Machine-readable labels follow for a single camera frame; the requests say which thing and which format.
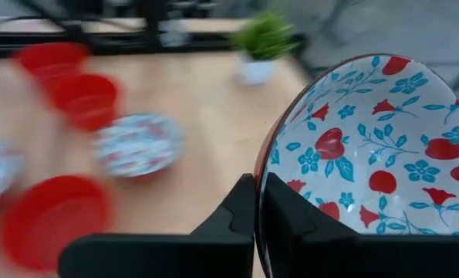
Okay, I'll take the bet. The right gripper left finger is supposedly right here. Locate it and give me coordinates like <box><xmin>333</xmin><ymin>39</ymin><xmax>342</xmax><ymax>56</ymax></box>
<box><xmin>58</xmin><ymin>172</ymin><xmax>256</xmax><ymax>278</ymax></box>

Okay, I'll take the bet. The black aluminium table frame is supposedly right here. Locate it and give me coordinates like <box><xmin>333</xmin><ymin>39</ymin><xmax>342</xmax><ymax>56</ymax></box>
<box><xmin>0</xmin><ymin>0</ymin><xmax>307</xmax><ymax>59</ymax></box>

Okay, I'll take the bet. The red plastic mini bowl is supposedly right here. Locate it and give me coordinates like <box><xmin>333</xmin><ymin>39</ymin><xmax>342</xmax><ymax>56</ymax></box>
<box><xmin>49</xmin><ymin>73</ymin><xmax>122</xmax><ymax>132</ymax></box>
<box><xmin>0</xmin><ymin>174</ymin><xmax>114</xmax><ymax>271</ymax></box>
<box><xmin>11</xmin><ymin>41</ymin><xmax>89</xmax><ymax>84</ymax></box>

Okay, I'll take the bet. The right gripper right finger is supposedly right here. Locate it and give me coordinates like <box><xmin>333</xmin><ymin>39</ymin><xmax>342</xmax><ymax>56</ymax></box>
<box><xmin>260</xmin><ymin>172</ymin><xmax>459</xmax><ymax>278</ymax></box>

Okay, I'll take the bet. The green plant in white pot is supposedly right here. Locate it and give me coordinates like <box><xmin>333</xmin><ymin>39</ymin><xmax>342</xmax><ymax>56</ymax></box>
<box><xmin>231</xmin><ymin>9</ymin><xmax>298</xmax><ymax>86</ymax></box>

